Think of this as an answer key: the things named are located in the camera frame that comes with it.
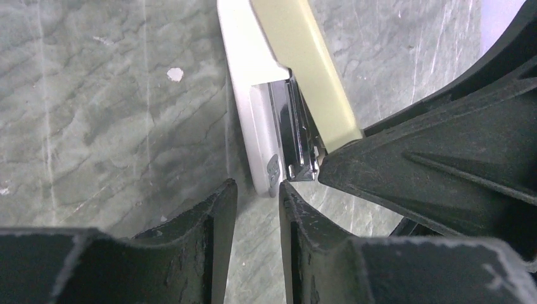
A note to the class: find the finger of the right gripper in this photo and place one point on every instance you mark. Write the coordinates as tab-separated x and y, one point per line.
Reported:
466	168
514	47

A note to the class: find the beige white stapler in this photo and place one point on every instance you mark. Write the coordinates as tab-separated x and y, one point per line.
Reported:
292	106

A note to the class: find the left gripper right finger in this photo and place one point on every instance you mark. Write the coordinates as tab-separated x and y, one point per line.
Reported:
323	263

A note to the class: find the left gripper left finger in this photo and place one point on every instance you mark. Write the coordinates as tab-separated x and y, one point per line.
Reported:
184	260

